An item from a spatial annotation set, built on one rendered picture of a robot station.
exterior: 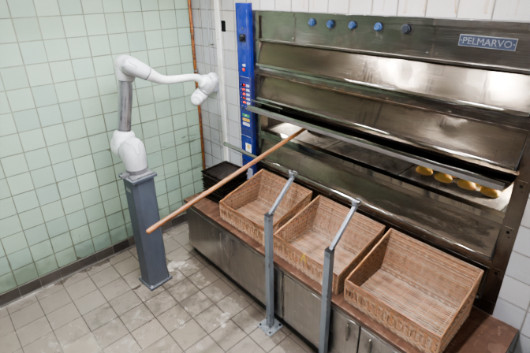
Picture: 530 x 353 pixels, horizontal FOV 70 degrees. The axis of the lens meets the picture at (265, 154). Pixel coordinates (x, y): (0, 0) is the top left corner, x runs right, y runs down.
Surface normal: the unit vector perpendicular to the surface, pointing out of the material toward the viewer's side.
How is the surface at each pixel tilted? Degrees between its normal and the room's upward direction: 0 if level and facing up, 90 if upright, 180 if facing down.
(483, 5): 90
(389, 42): 90
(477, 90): 70
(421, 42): 90
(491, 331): 0
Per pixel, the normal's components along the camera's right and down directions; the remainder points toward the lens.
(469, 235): -0.69, -0.04
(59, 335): -0.02, -0.91
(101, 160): 0.68, 0.29
